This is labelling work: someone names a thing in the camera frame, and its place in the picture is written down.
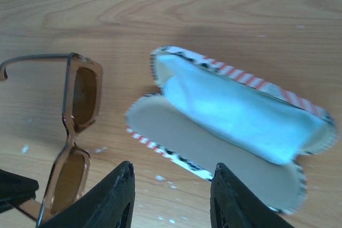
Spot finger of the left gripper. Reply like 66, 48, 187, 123
1, 169, 39, 211

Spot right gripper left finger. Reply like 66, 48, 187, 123
41, 161, 135, 228

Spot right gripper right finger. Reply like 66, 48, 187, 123
210, 163, 292, 228

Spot light blue cleaning cloth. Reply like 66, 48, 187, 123
156, 55, 327, 165

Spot flag pattern sunglasses case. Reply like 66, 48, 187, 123
125, 45, 339, 214

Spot brown sunglasses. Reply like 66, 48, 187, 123
1, 53, 103, 227

